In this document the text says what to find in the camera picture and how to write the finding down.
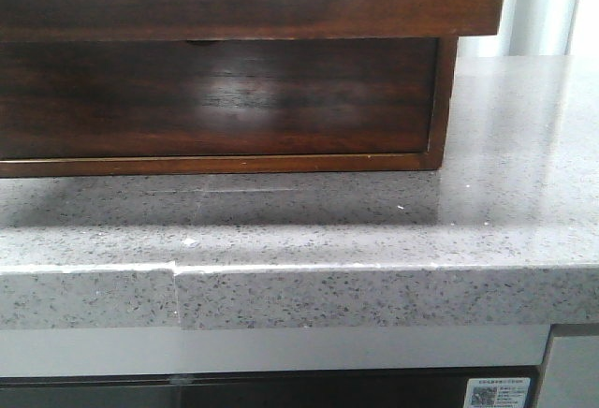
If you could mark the dark under-counter appliance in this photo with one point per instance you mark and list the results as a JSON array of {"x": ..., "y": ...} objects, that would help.
[{"x": 436, "y": 387}]

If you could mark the grey cabinet door panel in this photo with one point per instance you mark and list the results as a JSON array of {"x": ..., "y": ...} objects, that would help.
[{"x": 570, "y": 377}]

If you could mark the white QR code sticker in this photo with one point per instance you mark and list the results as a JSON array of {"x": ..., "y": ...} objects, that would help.
[{"x": 497, "y": 393}]

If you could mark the dark wooden drawer cabinet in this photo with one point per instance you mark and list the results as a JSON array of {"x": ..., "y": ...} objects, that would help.
[{"x": 440, "y": 113}]

